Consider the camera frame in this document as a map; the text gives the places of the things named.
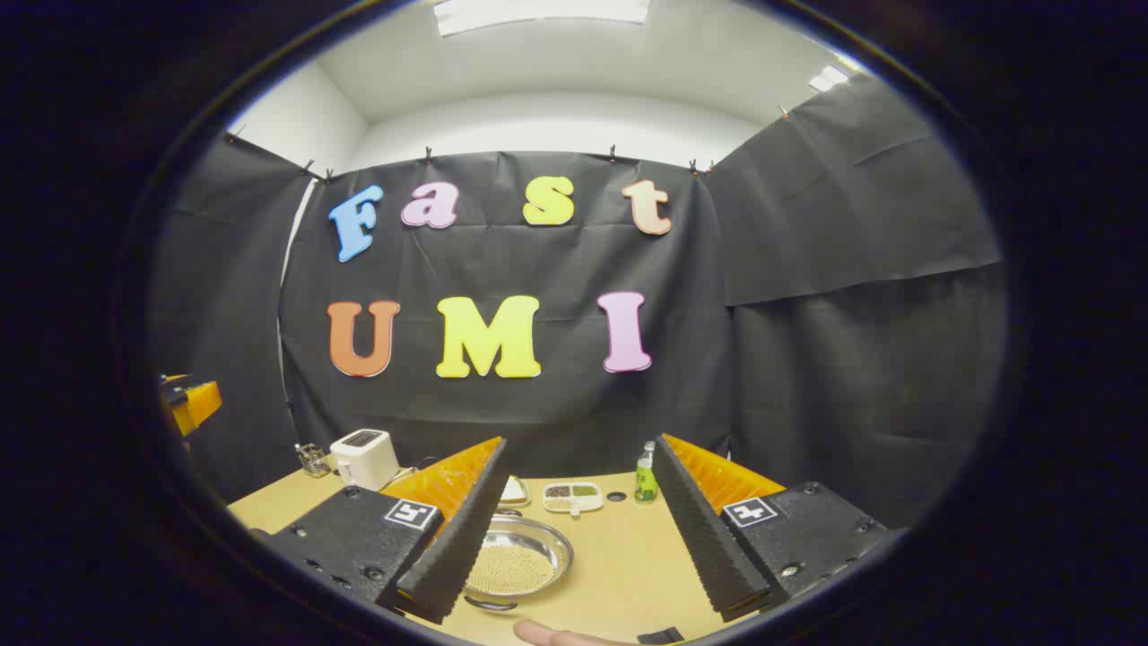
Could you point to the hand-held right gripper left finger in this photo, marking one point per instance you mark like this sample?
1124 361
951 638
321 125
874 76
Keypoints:
457 538

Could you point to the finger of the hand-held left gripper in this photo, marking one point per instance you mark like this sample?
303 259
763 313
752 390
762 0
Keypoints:
199 404

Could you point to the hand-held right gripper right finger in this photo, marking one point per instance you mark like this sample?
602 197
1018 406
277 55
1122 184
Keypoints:
704 538

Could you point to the stainless steel pot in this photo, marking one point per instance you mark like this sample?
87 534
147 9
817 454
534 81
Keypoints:
543 538

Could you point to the pile of soybeans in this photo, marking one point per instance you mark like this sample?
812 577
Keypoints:
516 570

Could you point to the white bread sandwich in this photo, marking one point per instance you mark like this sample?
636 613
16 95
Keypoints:
515 489

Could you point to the pale sandwich plate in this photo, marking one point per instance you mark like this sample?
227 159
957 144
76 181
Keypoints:
523 498

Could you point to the green drink bottle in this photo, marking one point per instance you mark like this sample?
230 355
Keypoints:
646 480

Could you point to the white toaster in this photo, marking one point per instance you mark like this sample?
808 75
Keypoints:
363 459

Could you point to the white divided bean tray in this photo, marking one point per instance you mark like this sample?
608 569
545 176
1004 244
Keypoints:
574 498

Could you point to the black backdrop cloth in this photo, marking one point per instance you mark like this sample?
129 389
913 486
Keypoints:
538 413

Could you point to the small ceiling light panel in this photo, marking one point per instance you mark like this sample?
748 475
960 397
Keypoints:
827 78

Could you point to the large ceiling light panel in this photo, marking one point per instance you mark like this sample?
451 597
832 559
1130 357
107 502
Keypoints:
538 13

